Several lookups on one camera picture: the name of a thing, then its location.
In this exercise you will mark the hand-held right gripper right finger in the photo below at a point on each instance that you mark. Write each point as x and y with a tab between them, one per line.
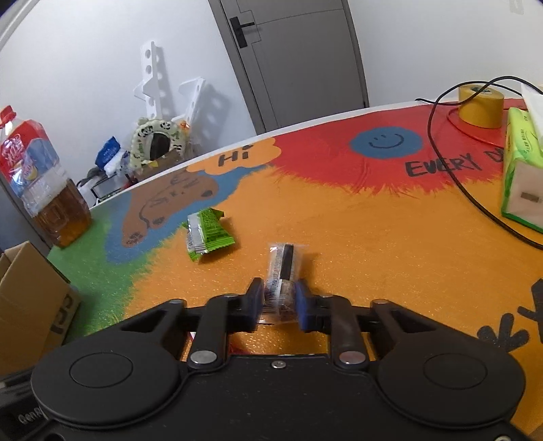
303	306

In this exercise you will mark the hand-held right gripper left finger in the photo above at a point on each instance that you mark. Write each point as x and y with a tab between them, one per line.
257	307

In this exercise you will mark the clear nut bar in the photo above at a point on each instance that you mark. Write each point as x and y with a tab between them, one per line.
283	271

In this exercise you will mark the green snack packet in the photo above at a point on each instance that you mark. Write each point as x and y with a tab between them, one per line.
210	235

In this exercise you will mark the brown cardboard box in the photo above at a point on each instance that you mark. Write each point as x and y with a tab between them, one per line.
29	305

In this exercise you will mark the colourful printed table mat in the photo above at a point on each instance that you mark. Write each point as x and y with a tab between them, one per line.
339	203

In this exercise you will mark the blue plastic bag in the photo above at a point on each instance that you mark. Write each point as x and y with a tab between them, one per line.
108	154

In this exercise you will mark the white perforated rack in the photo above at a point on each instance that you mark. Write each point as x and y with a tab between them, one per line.
186	89

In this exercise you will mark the grey door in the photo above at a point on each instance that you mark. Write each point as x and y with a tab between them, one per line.
297	59

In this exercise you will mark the green tissue box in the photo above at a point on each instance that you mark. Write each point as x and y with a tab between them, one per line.
524	169

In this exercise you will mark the yellow tape roll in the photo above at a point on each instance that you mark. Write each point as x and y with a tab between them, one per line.
481	105

